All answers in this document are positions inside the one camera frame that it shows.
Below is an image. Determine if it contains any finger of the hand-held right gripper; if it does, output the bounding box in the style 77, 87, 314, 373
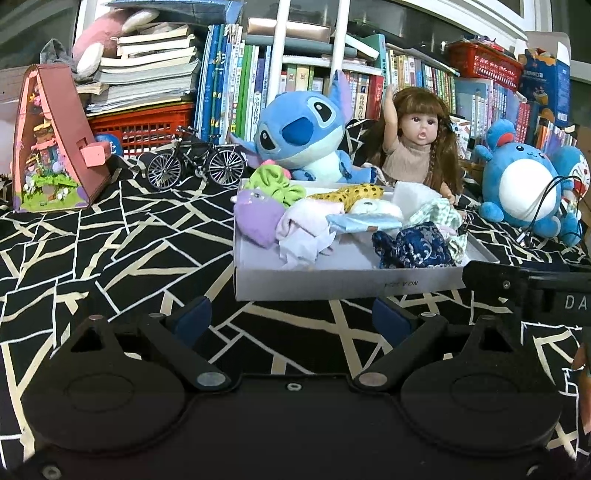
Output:
462, 261, 532, 306

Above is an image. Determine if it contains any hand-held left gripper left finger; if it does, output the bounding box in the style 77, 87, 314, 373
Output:
60, 295, 234, 391

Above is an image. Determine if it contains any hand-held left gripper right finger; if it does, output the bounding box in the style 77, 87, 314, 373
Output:
351, 295, 522, 391

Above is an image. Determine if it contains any dark blue brocade pouch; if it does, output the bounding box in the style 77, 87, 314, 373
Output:
372, 222, 457, 269

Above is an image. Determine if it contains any white cardboard box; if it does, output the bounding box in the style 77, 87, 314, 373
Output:
233, 178, 499, 302

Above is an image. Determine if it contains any green checked cloth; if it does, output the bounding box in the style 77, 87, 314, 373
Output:
404, 198, 467, 232

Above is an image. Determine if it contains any light blue packet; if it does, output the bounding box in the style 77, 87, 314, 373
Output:
325, 212, 403, 234

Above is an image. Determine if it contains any white fluffy cat plush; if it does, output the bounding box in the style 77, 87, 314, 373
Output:
348, 198, 404, 217

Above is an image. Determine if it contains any white thin cloth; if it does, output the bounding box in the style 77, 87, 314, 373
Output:
278, 228, 338, 269

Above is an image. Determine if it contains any gold sequin bow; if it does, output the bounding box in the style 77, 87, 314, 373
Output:
307, 184, 386, 206

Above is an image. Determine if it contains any light pink fuzzy cloth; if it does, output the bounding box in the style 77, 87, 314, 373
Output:
276, 198, 335, 243

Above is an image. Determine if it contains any green fabric scrunchie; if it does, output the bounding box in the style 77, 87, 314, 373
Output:
244, 166, 308, 208

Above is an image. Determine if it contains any bright pink fuzzy cloth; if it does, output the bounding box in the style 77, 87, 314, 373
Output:
259, 158, 293, 181

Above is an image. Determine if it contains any person's right hand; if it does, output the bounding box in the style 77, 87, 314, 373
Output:
571, 344, 591, 395

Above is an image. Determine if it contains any round blue mouse plush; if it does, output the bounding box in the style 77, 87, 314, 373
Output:
471, 119, 583, 247

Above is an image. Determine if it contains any black white patterned blanket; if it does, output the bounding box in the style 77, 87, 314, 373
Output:
0, 157, 591, 462

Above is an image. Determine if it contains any blue robot cat plush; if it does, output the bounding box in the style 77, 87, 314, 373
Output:
551, 147, 591, 208

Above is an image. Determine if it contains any white printed box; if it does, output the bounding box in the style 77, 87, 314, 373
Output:
450, 115, 474, 160

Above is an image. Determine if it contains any brown-haired baby doll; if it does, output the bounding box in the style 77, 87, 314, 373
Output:
369, 85, 465, 206

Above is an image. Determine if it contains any black model bicycle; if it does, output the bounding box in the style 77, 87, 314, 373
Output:
147, 126, 247, 191

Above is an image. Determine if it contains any blue round toy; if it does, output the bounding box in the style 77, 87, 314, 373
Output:
95, 131, 124, 158

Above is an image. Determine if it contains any blue printed carton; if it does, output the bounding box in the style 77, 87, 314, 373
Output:
517, 48, 573, 127

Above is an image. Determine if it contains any red plastic basket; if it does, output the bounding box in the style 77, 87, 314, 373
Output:
88, 102, 197, 155

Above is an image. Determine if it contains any blue alien plush toy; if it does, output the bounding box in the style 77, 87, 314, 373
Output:
228, 69, 377, 183

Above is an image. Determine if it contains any red basket with goods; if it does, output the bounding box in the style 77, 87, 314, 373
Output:
445, 39, 522, 88

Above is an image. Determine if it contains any pink miniature house model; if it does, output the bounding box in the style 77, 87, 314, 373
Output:
11, 64, 116, 213

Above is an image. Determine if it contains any row of upright books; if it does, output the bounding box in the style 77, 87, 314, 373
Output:
194, 23, 583, 153

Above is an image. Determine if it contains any stack of flat books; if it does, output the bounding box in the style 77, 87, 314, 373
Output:
85, 25, 201, 114

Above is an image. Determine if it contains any pink rabbit plush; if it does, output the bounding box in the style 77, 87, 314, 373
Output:
71, 7, 160, 77

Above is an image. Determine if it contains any grey plush toy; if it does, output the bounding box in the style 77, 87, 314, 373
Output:
39, 38, 77, 70

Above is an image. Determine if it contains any brown flat box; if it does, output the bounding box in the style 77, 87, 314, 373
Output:
247, 17, 333, 44

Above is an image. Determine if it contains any dark blue flat box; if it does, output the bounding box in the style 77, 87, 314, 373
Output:
104, 0, 245, 24

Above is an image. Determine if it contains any black cable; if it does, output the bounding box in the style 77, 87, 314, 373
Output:
517, 175, 583, 250

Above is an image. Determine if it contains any white ladder frame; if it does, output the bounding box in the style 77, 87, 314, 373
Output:
272, 0, 352, 75

